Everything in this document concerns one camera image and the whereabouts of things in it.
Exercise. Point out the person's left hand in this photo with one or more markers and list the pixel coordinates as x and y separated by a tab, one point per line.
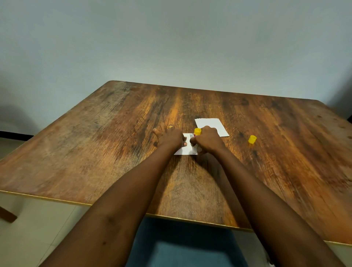
170	137

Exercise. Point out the person's right hand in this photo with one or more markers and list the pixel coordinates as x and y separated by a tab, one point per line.
209	141

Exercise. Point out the person's right thumb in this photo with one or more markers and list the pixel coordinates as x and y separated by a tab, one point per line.
193	140

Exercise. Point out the person's left thumb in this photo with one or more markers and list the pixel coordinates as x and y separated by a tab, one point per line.
184	144

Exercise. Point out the small white paper sheet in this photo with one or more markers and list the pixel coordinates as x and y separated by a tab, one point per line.
187	150

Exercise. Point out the white glue stick yellow base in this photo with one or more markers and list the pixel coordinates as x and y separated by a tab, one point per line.
197	131

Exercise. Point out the person's left forearm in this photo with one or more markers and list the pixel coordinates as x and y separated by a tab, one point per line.
118	214

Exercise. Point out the person's right forearm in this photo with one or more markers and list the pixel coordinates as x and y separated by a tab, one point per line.
264	209

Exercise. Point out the large white paper sheet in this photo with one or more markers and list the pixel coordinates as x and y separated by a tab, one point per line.
217	125

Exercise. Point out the yellow glue stick cap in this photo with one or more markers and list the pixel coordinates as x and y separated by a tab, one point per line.
252	139

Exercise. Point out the blue trousers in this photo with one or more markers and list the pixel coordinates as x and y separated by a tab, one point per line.
181	244

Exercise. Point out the brown wooden table leg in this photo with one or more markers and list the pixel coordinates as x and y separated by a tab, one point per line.
7	214

